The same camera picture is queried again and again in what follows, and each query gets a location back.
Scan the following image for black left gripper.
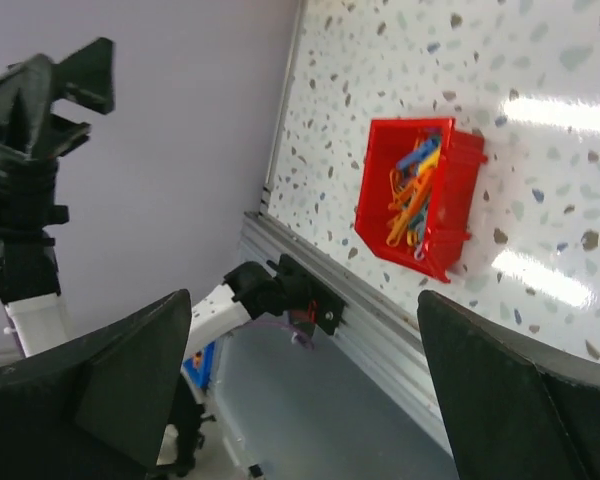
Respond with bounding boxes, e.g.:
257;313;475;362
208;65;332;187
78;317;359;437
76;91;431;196
0;54;91;303

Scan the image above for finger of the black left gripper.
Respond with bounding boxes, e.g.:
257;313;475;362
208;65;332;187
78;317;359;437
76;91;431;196
51;37;115;114

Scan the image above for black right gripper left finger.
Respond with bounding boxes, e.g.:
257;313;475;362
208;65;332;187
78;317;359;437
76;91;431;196
0;290;191;480

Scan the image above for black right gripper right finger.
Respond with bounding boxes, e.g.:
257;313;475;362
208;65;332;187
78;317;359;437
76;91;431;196
417;290;600;479

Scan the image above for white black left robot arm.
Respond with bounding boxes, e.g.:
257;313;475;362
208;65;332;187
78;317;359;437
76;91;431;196
0;37;115;356

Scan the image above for red plastic bin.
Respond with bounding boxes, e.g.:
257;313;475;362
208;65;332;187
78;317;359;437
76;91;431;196
354;117;487;283

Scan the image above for pile of coloured clothespins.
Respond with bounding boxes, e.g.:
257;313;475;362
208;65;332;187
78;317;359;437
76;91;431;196
386;129;442;260

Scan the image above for aluminium rail frame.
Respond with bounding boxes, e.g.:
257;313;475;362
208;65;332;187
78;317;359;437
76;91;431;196
241;212;451;452

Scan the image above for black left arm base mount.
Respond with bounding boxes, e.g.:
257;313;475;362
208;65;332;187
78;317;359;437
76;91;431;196
223;254;345;336

